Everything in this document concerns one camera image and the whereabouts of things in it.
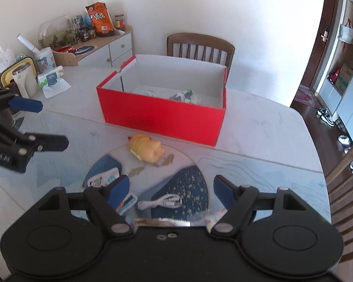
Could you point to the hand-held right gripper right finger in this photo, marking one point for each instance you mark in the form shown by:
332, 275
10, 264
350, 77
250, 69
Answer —
223, 191

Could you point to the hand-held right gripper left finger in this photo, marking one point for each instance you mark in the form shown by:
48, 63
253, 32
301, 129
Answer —
119, 191

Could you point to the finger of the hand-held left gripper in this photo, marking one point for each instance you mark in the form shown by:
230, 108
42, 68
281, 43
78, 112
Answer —
53, 143
26, 104

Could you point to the white sausage snack packet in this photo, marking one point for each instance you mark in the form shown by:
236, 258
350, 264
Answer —
101, 177

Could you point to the clear packet with red print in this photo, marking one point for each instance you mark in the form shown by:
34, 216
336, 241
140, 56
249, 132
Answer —
211, 216

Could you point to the yellow squishy toy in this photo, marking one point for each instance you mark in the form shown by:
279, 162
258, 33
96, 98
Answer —
145, 148

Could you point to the silver foil snack packet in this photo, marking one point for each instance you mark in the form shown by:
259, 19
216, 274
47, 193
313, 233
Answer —
161, 222

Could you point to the red cardboard box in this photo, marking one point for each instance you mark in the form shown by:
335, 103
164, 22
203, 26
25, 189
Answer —
164, 117

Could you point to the marble patterned desktop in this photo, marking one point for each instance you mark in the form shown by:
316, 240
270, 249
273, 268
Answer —
267, 129

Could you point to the white electric kettle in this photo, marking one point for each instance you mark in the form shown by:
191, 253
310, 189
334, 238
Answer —
25, 85

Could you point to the green white tissue pack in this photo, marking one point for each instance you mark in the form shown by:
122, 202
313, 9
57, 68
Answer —
51, 79

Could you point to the yellow rimmed container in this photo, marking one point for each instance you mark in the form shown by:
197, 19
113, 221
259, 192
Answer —
6, 73

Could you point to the printed white cup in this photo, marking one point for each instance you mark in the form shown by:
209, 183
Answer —
44, 61

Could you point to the clear plastic bag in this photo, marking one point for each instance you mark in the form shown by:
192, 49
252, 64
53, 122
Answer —
3, 60

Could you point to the wooden desk organiser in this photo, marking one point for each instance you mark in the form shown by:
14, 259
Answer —
64, 58

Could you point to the white paper roll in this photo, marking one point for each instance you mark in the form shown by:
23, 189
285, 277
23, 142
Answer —
26, 42

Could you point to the glass fish tank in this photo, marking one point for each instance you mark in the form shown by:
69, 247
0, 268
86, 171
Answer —
53, 29

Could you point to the dark oval mat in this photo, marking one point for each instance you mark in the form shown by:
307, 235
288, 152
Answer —
84, 50

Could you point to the dark glass jar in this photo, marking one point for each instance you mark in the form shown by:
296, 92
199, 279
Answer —
84, 34

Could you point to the green white packet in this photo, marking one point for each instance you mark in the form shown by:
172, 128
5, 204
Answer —
184, 96

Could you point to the orange snack bag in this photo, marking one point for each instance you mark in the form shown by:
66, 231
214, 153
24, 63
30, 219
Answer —
101, 17

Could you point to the brown wooden chair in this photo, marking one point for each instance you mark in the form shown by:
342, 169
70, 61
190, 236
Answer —
200, 39
347, 182

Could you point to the red patterned rug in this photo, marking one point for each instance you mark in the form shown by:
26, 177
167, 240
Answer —
307, 97

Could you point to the dark sneakers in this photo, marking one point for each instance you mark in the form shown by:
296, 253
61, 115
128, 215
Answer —
326, 117

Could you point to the white shoe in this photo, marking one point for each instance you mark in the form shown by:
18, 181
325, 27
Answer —
344, 139

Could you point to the brown cardboard box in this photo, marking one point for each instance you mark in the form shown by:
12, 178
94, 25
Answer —
344, 77

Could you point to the dark wooden door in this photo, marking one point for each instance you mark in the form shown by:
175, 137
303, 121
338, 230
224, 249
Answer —
326, 20

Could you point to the pale green tote bag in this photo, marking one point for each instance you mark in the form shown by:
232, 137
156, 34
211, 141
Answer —
347, 33

